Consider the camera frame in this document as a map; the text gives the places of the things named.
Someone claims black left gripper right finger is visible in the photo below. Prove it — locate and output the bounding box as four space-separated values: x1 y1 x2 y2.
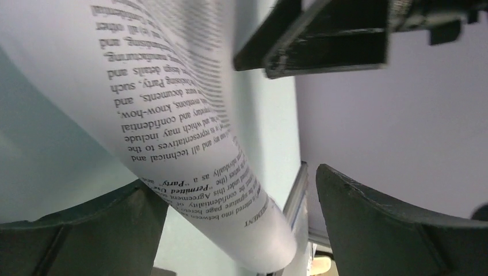
316 164 487 275

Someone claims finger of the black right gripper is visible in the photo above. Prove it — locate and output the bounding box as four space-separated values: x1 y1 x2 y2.
233 0 390 79

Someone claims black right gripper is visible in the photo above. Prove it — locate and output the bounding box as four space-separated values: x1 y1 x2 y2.
388 0 487 46

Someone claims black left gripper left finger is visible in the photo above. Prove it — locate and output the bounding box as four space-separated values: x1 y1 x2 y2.
1 180 168 275

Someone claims aluminium frame rail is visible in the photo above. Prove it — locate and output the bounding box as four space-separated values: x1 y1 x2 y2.
283 161 332 252

